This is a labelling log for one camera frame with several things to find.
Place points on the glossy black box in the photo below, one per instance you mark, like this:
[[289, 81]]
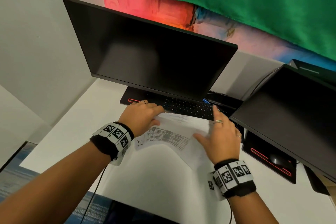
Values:
[[225, 99]]

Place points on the person's dark trousers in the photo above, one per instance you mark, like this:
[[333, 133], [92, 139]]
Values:
[[136, 216]]

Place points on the black keyboard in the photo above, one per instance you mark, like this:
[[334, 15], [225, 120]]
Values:
[[189, 108]]

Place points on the black red-striped monitor base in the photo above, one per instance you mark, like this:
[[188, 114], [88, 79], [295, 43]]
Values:
[[131, 94]]

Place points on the black wristband with markers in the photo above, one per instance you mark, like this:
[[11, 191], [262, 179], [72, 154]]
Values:
[[102, 145], [241, 191]]

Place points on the black computer mouse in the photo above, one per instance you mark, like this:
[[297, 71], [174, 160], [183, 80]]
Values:
[[277, 159]]

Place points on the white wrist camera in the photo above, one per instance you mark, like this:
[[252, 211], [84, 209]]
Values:
[[212, 192], [117, 160]]

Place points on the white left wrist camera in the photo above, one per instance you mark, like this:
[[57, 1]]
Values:
[[117, 160]]

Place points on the black mouse pad red trim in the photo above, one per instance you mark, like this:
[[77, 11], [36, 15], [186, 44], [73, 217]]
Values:
[[252, 142]]

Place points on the black computer monitor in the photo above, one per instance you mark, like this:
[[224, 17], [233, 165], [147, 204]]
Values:
[[152, 53], [288, 118]]

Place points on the dark grey box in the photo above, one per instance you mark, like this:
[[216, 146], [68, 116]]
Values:
[[312, 69]]

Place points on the black flat device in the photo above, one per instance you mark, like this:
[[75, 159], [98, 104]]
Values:
[[316, 181]]

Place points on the stack of white printed papers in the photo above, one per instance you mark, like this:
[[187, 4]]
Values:
[[181, 129]]

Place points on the grey desk divider panel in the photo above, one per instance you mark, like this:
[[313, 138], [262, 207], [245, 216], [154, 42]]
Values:
[[244, 74]]

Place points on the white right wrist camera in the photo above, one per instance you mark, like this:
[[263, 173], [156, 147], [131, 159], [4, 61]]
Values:
[[212, 192]]

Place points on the person's left hand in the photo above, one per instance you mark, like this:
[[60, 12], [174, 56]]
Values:
[[139, 120]]

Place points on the person's right hand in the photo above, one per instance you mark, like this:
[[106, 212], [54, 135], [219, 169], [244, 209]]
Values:
[[223, 145]]

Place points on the black right wristband with markers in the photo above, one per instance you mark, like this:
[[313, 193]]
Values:
[[241, 191]]

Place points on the person's right forearm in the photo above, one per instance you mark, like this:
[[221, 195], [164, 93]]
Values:
[[252, 210]]

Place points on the white table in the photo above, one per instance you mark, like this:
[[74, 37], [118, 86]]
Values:
[[78, 126]]

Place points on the person's left forearm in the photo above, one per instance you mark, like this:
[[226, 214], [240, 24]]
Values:
[[52, 189]]

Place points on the black left wristband with markers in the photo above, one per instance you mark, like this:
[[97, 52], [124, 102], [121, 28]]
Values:
[[102, 145]]

